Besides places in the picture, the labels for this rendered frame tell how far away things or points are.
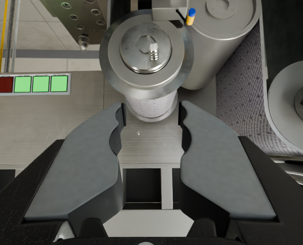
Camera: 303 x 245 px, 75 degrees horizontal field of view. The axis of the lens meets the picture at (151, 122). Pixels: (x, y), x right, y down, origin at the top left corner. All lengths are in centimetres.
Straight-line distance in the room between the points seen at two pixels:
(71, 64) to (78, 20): 245
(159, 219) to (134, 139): 25
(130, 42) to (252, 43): 21
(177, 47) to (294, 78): 18
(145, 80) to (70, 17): 42
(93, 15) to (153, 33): 35
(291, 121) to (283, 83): 6
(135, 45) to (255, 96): 21
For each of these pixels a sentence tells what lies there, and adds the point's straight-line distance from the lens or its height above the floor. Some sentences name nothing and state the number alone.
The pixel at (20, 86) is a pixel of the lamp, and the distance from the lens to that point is 77.
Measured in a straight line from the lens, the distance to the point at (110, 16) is 37.
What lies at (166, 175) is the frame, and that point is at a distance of 62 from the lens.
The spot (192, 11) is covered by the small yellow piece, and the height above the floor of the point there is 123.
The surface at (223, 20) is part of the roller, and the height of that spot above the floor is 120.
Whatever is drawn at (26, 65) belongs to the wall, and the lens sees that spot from 334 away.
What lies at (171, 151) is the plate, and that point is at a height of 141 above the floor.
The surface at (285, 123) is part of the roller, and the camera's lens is 35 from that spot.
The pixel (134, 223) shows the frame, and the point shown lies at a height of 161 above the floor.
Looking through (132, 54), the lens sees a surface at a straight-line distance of 30.
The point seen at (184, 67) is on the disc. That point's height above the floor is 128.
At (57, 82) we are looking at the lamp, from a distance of 72.
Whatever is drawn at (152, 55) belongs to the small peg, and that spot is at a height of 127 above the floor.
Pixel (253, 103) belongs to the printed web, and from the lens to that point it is 37.
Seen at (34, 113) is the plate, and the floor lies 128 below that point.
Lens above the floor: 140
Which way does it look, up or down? 8 degrees down
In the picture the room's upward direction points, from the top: 179 degrees clockwise
